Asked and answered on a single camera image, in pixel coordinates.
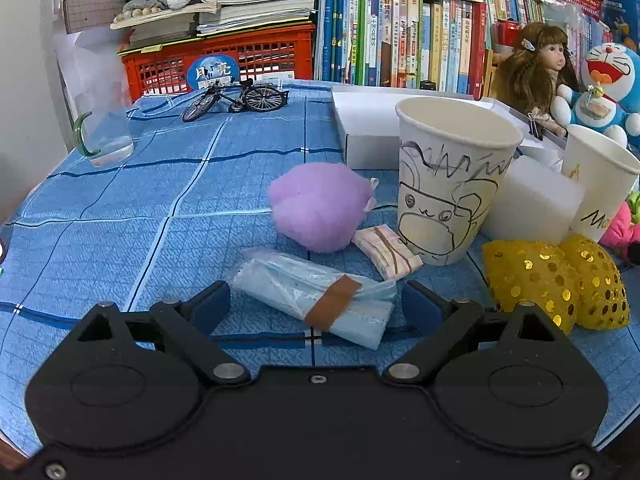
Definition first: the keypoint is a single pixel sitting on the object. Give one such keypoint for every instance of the blue checkered tablecloth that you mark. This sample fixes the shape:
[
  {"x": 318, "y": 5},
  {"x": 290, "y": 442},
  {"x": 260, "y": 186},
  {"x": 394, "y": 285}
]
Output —
[{"x": 150, "y": 220}]

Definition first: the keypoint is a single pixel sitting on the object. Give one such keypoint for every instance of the round blue sign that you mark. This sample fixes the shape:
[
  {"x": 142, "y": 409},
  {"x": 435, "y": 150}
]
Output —
[{"x": 209, "y": 72}]

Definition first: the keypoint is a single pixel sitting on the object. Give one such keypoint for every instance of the stack of lying books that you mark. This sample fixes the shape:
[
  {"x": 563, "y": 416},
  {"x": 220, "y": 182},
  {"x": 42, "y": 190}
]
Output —
[{"x": 260, "y": 5}]

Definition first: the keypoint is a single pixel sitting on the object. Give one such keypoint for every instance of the blue cat plush toy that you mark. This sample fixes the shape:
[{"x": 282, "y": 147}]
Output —
[{"x": 607, "y": 70}]

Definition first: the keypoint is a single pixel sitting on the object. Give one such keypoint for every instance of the pink patterned tissue pack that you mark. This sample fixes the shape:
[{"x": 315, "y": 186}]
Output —
[{"x": 385, "y": 250}]

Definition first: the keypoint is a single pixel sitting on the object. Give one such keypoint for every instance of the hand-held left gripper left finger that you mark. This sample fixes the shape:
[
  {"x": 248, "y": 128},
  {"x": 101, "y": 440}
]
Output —
[{"x": 212, "y": 305}]

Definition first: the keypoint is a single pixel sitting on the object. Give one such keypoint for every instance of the brown-haired doll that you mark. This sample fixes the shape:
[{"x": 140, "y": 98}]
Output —
[{"x": 530, "y": 70}]

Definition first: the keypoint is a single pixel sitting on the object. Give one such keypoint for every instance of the black binder clip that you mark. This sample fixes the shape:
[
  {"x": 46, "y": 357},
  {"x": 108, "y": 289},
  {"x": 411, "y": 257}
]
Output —
[{"x": 536, "y": 127}]

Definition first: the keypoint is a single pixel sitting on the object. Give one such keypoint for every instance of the red plastic crate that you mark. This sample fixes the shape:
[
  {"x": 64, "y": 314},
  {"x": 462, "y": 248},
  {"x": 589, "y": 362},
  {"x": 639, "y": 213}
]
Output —
[{"x": 280, "y": 50}]

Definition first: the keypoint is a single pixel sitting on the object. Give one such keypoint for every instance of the white cardboard box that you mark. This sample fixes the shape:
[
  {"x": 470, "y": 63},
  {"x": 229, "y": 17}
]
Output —
[{"x": 365, "y": 115}]

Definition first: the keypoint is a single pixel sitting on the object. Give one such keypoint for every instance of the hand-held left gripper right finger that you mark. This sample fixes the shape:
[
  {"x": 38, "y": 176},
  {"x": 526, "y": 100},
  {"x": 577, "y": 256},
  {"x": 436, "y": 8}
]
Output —
[{"x": 417, "y": 305}]

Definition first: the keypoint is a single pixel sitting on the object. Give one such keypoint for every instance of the row of standing books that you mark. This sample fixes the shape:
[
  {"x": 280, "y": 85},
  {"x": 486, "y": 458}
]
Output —
[{"x": 400, "y": 35}]

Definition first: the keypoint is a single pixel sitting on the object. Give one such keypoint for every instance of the pink and green plush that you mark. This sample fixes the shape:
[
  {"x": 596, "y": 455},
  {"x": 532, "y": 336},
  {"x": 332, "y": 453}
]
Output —
[{"x": 625, "y": 230}]

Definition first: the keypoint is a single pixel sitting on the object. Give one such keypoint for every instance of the paper cup with lettering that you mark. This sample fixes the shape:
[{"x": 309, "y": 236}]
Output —
[{"x": 600, "y": 180}]

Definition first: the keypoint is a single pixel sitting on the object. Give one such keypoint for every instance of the purple fluffy plush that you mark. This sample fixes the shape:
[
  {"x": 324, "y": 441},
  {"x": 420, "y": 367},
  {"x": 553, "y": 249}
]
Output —
[{"x": 315, "y": 205}]

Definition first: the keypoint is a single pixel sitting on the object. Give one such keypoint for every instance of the blue face mask pack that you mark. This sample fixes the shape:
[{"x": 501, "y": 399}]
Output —
[{"x": 300, "y": 290}]

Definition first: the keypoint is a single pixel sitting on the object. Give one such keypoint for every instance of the paper cup with drawing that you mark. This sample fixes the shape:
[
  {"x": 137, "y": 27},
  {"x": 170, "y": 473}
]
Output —
[{"x": 440, "y": 175}]

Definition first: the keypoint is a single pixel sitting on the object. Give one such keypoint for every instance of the blue printed box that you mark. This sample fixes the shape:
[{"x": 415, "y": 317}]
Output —
[{"x": 622, "y": 10}]

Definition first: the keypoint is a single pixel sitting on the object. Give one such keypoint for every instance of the red drink can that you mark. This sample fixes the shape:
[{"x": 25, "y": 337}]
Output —
[{"x": 507, "y": 35}]

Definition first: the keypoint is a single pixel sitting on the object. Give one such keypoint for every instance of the grey grid board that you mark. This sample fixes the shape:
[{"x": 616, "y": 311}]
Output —
[{"x": 90, "y": 15}]

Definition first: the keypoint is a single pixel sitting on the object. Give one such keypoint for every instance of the yellow sequin plush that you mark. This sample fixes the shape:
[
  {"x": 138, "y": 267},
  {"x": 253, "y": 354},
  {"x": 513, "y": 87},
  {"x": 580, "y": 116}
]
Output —
[
  {"x": 530, "y": 280},
  {"x": 600, "y": 280}
]

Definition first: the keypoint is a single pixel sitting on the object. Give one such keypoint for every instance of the white sponge block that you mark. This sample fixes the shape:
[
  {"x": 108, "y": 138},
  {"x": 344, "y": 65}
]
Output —
[{"x": 530, "y": 200}]

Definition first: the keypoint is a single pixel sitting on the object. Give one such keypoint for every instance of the black toy bicycle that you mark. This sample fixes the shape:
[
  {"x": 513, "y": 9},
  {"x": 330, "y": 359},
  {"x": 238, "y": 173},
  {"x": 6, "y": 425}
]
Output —
[{"x": 250, "y": 97}]

